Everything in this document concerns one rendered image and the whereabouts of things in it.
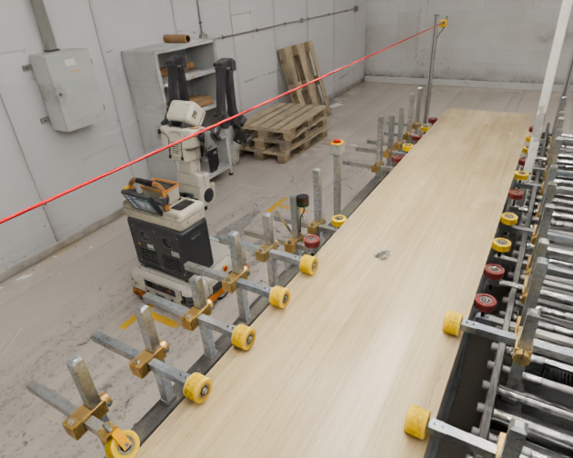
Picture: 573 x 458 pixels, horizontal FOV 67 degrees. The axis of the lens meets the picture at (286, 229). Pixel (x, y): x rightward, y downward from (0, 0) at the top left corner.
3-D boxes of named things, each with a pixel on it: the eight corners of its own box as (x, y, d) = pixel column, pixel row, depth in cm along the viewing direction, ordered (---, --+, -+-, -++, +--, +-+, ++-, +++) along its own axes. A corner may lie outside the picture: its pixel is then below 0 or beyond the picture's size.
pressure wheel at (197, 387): (203, 375, 142) (191, 399, 139) (191, 369, 135) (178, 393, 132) (217, 382, 139) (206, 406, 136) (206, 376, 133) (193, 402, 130)
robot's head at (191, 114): (186, 121, 277) (194, 100, 279) (163, 118, 287) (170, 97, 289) (199, 131, 290) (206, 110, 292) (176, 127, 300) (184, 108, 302)
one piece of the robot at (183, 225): (195, 298, 297) (171, 189, 255) (140, 277, 323) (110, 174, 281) (225, 273, 321) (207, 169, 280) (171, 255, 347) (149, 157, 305)
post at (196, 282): (207, 368, 183) (187, 277, 159) (213, 363, 185) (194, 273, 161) (214, 372, 181) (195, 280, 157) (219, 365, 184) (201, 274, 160)
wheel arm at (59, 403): (28, 391, 140) (25, 384, 138) (36, 384, 142) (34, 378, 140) (103, 440, 123) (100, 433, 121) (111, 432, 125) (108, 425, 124)
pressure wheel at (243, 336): (233, 324, 152) (246, 322, 159) (228, 346, 152) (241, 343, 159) (246, 330, 149) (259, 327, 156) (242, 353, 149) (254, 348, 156)
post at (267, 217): (269, 297, 218) (261, 214, 194) (273, 293, 221) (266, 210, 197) (276, 299, 216) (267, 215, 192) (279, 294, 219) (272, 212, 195)
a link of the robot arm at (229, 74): (217, 59, 281) (230, 60, 276) (223, 58, 285) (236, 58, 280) (225, 124, 302) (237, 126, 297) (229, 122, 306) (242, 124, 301)
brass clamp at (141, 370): (130, 373, 145) (126, 363, 143) (159, 347, 155) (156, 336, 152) (143, 380, 142) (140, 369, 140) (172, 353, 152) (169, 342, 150)
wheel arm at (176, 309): (143, 302, 176) (141, 295, 174) (149, 297, 179) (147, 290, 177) (242, 343, 153) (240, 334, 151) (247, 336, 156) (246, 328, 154)
